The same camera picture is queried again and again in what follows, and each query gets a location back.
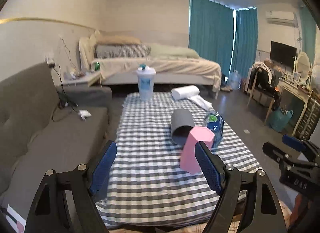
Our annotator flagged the large water jug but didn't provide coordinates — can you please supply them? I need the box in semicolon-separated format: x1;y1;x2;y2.
228;70;241;90

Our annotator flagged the white rolled towel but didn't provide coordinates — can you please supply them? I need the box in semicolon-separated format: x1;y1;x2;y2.
171;85;200;101

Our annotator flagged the teal curtain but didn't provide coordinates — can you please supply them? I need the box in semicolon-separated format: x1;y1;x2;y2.
234;8;258;78
188;0;234;76

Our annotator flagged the teal curtain right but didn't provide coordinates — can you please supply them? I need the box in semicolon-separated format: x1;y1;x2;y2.
234;8;258;78

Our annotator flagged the teal curtain left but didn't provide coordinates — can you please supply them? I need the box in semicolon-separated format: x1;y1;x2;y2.
188;0;234;76

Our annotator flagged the blue water bottle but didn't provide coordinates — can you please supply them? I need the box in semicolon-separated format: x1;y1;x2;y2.
203;110;224;148

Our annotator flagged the checkered tablecloth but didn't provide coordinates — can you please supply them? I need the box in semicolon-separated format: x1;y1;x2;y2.
95;92;263;230

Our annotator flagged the green soda can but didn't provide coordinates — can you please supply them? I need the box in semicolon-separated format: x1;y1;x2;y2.
94;62;100;71

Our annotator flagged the oval vanity mirror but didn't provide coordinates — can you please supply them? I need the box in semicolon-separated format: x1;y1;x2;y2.
295;52;311;82

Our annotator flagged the grey sofa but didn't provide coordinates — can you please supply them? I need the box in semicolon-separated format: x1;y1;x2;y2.
1;63;112;217

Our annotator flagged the wooden chair with clothes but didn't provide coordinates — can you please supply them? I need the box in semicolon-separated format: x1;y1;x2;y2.
247;62;281;123

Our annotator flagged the green blanket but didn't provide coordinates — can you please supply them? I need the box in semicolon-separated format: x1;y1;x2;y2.
147;43;200;59

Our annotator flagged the black charger cable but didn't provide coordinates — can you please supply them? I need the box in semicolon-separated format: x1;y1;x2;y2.
48;62;79;123

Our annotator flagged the white vanity desk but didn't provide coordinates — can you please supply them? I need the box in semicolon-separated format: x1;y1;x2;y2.
277;78;311;136

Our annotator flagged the teal laundry basket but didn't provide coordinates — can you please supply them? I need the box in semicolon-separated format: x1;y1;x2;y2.
267;108;293;133

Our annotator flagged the white folded cloth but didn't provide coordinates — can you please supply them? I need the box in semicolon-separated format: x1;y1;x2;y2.
188;95;213;111

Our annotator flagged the white air conditioner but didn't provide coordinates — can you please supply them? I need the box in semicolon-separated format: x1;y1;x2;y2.
265;11;297;27

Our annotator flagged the bed with beige sheet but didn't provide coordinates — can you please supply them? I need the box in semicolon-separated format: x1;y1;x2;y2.
79;30;222;94

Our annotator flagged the beige pillow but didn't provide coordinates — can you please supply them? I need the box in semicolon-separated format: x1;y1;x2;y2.
96;35;142;45

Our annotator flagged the pink faceted cup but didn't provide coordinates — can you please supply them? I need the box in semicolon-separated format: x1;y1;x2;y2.
180;126;215;174

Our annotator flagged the white patterned tumbler with lid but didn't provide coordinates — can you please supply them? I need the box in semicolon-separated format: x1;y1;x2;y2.
136;64;156;101

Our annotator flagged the checkered pillow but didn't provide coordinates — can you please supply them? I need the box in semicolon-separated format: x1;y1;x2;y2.
95;44;151;58

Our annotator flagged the white bedside table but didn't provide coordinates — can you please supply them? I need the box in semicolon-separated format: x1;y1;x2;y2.
62;72;103;87

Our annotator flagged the black television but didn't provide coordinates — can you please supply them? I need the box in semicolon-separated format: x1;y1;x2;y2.
270;41;297;69

